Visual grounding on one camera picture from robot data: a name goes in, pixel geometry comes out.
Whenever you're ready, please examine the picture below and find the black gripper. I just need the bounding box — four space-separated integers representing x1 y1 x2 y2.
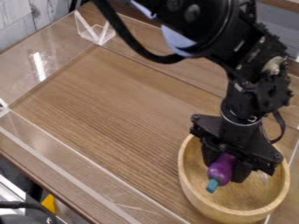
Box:
192 114 285 183

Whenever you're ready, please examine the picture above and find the purple toy eggplant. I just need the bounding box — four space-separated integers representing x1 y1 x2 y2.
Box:
206 153 237 193

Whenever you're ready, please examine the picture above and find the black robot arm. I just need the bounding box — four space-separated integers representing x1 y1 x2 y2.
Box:
131 0 294 183

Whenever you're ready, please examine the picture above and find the brown wooden bowl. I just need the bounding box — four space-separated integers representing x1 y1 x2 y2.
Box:
178 135 292 224

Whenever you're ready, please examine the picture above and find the black device with yellow label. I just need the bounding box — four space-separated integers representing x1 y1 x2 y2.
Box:
0 191 85 224

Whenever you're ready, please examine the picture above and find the clear acrylic corner bracket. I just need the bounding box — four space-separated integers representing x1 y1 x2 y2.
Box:
74 11 117 46

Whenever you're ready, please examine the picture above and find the black cable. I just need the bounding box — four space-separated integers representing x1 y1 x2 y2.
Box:
91 0 189 65

